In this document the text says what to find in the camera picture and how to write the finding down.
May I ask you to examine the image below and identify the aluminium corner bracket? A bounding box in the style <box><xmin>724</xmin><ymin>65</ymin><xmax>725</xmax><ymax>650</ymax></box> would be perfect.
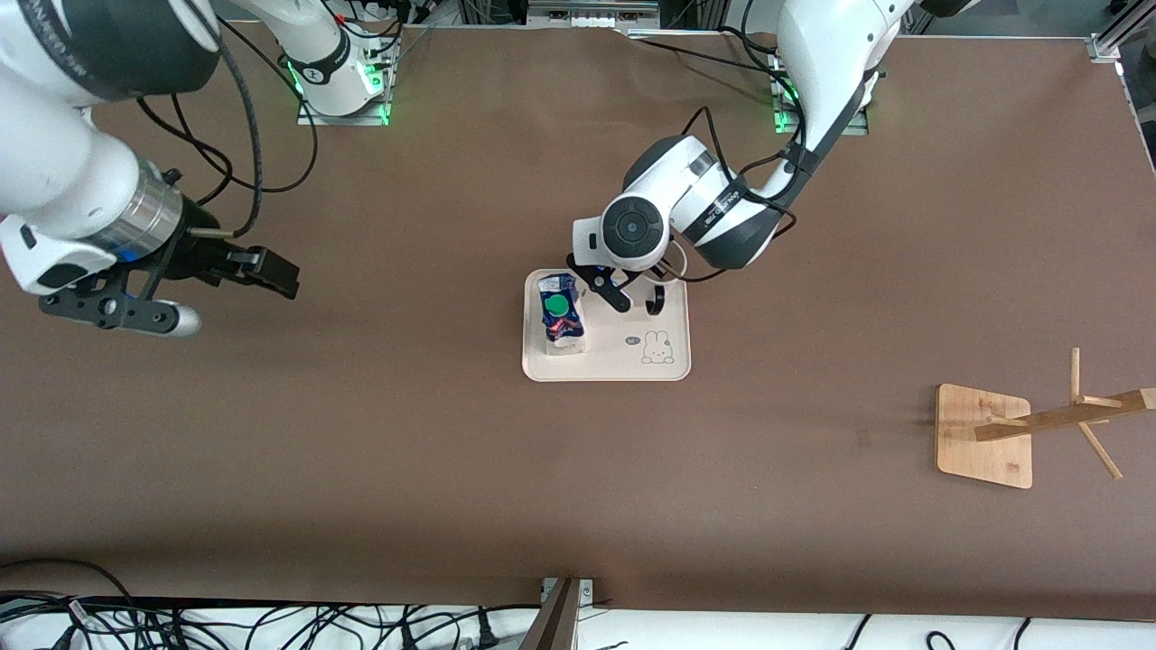
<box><xmin>1086</xmin><ymin>0</ymin><xmax>1156</xmax><ymax>64</ymax></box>

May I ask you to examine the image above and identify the white tray with bunny drawing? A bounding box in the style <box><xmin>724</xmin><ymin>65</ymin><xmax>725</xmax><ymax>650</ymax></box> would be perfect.
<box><xmin>522</xmin><ymin>267</ymin><xmax>693</xmax><ymax>383</ymax></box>

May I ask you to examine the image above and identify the wooden mug rack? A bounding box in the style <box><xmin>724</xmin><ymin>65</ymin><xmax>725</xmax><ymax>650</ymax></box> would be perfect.
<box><xmin>935</xmin><ymin>348</ymin><xmax>1156</xmax><ymax>490</ymax></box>

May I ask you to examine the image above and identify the white smiley mug black handle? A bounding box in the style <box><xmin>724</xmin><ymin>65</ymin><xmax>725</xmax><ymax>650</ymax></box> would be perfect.
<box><xmin>632</xmin><ymin>242</ymin><xmax>689</xmax><ymax>317</ymax></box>

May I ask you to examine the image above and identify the blue white milk carton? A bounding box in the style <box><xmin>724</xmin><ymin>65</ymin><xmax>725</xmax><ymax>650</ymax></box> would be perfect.
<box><xmin>537</xmin><ymin>273</ymin><xmax>588</xmax><ymax>355</ymax></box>

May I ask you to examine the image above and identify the aluminium frame profile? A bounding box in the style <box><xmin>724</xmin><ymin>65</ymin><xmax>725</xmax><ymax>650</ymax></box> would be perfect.
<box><xmin>519</xmin><ymin>576</ymin><xmax>599</xmax><ymax>650</ymax></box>
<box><xmin>527</xmin><ymin>0</ymin><xmax>662</xmax><ymax>33</ymax></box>

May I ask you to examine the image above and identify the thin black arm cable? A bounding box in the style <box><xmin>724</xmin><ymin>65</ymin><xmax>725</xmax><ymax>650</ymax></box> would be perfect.
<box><xmin>135</xmin><ymin>90</ymin><xmax>319</xmax><ymax>209</ymax></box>
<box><xmin>668</xmin><ymin>27</ymin><xmax>809</xmax><ymax>283</ymax></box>

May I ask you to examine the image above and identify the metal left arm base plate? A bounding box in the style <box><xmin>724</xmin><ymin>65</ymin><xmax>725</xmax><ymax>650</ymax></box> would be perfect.
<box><xmin>768</xmin><ymin>52</ymin><xmax>872</xmax><ymax>136</ymax></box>

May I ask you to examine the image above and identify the thick black braided cable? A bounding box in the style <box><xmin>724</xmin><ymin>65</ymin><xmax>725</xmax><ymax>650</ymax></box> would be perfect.
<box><xmin>212</xmin><ymin>18</ymin><xmax>265</xmax><ymax>240</ymax></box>

